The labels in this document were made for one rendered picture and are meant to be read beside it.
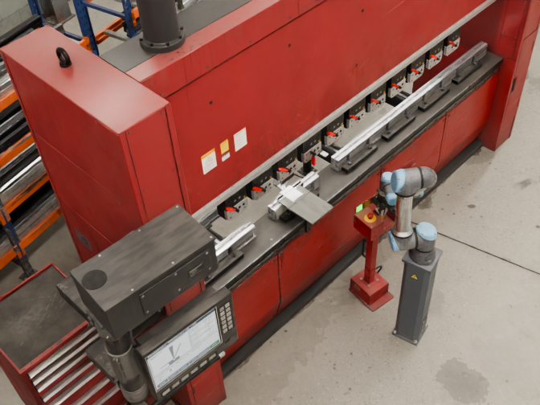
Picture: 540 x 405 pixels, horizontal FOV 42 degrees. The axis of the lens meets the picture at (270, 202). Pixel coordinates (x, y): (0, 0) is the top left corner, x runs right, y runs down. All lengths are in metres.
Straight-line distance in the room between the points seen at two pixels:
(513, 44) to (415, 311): 2.13
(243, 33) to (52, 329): 1.77
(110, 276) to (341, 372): 2.28
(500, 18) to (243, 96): 2.56
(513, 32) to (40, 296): 3.63
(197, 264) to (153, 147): 0.49
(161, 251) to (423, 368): 2.41
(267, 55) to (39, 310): 1.76
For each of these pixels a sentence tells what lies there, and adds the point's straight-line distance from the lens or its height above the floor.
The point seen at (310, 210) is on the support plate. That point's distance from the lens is 4.03.
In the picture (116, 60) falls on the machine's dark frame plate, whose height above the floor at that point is 2.30.
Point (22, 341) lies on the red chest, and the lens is 3.80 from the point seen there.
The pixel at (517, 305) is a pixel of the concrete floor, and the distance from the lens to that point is 5.03.
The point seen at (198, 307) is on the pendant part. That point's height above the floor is 1.60.
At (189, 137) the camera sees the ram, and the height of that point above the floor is 1.87.
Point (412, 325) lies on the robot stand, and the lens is 4.57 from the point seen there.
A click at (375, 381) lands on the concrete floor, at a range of 4.55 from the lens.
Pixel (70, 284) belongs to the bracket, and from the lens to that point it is 2.98.
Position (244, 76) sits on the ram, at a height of 2.00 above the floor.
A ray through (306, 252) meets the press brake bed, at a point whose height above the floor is 0.56.
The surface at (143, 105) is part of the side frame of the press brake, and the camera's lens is 2.74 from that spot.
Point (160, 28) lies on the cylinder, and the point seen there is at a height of 2.40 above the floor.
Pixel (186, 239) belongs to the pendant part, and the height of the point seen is 1.95.
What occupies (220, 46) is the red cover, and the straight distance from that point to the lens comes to 3.10.
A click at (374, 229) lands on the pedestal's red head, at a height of 0.76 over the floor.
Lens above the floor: 3.94
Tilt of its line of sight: 46 degrees down
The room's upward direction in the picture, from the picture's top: 4 degrees counter-clockwise
